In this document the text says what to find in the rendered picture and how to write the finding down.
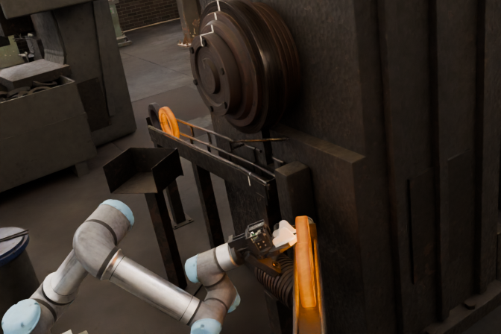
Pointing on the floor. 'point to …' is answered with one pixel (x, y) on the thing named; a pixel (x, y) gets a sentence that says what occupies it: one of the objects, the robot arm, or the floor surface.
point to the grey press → (68, 36)
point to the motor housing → (279, 296)
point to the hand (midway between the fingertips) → (301, 234)
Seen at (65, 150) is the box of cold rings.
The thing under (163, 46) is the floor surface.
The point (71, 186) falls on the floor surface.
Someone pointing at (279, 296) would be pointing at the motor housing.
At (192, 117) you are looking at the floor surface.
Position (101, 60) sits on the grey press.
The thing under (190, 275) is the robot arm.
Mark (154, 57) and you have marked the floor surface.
